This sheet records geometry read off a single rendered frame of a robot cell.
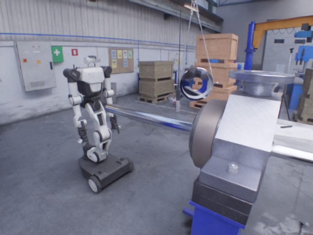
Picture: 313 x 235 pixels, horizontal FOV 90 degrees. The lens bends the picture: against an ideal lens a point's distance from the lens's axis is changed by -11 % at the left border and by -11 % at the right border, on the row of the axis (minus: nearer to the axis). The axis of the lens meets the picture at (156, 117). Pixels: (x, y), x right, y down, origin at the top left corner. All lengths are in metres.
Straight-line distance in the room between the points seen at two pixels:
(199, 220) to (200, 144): 0.30
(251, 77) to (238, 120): 0.16
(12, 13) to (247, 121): 5.40
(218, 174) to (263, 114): 0.27
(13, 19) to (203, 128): 5.22
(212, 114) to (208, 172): 0.28
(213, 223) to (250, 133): 0.36
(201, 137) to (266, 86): 0.33
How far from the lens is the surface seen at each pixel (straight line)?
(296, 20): 7.49
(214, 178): 0.61
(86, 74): 1.93
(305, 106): 5.01
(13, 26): 5.50
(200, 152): 0.80
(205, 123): 0.78
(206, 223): 0.77
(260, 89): 0.78
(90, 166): 2.40
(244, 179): 0.62
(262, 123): 0.70
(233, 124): 0.70
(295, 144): 1.63
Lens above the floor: 1.47
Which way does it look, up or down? 19 degrees down
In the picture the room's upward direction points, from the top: straight up
